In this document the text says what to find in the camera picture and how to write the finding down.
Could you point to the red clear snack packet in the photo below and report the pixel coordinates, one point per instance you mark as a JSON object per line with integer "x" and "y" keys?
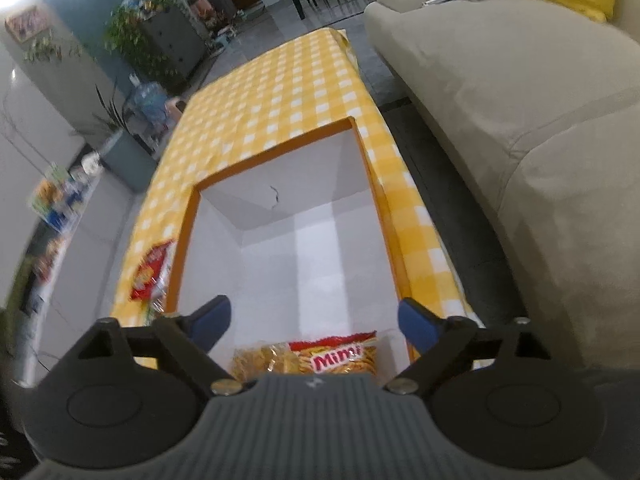
{"x": 152, "y": 270}

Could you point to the framed wall picture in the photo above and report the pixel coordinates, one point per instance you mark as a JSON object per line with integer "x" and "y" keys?
{"x": 27, "y": 22}

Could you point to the small pink appliance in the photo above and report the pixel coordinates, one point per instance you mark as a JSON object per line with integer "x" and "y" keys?
{"x": 175, "y": 109}

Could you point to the red noodle snack packet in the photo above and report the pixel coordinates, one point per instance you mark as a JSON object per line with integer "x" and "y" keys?
{"x": 330, "y": 355}

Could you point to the leafy green houseplant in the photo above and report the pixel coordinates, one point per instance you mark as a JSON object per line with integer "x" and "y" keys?
{"x": 127, "y": 30}

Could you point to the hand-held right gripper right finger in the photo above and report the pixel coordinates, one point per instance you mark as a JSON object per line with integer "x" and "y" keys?
{"x": 415, "y": 321}

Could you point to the pink plant stand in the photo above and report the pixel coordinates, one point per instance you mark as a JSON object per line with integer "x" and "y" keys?
{"x": 205, "y": 7}

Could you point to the beige sofa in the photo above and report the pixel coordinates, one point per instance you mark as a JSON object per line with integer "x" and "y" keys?
{"x": 500, "y": 85}

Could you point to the grey drawer cabinet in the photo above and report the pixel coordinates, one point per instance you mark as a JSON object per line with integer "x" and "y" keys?
{"x": 175, "y": 40}

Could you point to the blue water jug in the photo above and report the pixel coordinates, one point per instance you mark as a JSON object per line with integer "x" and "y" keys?
{"x": 145, "y": 102}

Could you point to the grey planter pot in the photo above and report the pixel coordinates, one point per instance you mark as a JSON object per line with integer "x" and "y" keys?
{"x": 127, "y": 160}

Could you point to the assorted colourful knick-knacks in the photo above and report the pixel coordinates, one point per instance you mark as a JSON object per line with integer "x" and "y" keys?
{"x": 60, "y": 195}

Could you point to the orange cardboard box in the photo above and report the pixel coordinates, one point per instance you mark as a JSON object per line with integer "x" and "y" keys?
{"x": 300, "y": 260}

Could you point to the yellow checkered tablecloth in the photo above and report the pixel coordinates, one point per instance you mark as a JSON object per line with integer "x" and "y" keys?
{"x": 260, "y": 110}

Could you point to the spiky leaf plant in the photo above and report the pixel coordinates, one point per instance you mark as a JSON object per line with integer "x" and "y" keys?
{"x": 110, "y": 110}

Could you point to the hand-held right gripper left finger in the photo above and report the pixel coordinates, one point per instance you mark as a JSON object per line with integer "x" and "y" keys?
{"x": 212, "y": 316}

